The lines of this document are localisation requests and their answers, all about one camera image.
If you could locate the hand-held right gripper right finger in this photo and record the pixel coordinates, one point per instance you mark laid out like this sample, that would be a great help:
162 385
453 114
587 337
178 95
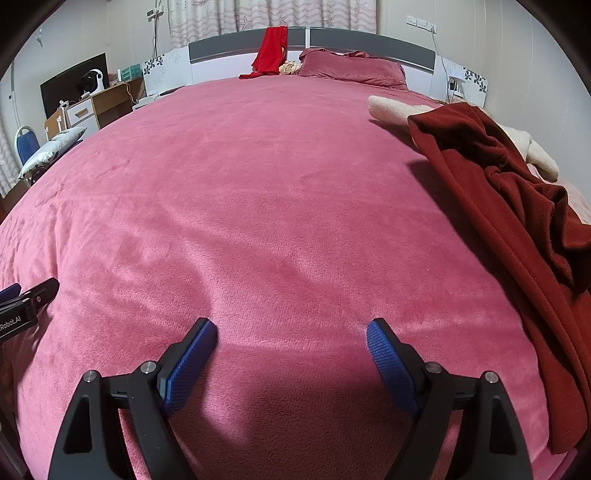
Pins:
392 364

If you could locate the beige plush toy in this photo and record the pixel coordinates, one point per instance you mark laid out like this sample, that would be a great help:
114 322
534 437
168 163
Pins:
288 68

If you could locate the pink bed blanket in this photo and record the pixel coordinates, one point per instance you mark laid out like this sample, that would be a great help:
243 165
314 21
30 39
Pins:
254 207

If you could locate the pale side curtain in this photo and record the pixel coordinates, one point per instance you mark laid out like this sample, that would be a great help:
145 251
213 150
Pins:
5 170

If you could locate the white round appliance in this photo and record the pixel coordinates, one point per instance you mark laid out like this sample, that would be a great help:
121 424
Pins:
94 76

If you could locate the silver pillow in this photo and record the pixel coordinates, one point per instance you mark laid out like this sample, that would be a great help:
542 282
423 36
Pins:
51 147

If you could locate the black monitor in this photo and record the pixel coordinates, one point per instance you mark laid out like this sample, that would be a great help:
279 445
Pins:
60 87

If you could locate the wooden desk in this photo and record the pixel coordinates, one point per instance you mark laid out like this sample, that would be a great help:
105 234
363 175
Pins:
115 99

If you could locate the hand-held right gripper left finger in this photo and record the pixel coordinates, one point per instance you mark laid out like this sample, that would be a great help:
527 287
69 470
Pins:
194 364

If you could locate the white drawer unit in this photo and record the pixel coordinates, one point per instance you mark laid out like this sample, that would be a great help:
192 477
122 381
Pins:
81 110

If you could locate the white wall socket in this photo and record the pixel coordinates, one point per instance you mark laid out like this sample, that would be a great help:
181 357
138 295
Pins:
421 23
155 13

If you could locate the patterned window curtain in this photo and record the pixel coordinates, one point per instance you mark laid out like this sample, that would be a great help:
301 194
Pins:
207 18

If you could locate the bright red garment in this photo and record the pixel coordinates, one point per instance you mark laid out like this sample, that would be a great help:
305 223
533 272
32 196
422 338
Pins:
270 50

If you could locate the teal box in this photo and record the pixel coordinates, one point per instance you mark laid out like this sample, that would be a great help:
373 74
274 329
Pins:
131 72

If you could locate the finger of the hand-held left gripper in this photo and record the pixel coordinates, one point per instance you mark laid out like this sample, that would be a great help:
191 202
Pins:
41 290
9 293

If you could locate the dark red garment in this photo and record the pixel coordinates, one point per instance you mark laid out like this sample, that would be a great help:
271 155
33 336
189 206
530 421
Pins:
508 207

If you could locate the cream garment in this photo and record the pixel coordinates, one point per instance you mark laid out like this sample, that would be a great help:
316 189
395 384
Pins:
392 108

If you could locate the maroon pillow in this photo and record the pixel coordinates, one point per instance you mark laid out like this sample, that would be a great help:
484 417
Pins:
351 67

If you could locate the white floral bedside panel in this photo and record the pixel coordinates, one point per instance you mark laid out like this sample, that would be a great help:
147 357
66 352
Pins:
166 69
475 78

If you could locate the grey white headboard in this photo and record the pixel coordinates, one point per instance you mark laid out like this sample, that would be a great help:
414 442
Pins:
221 48

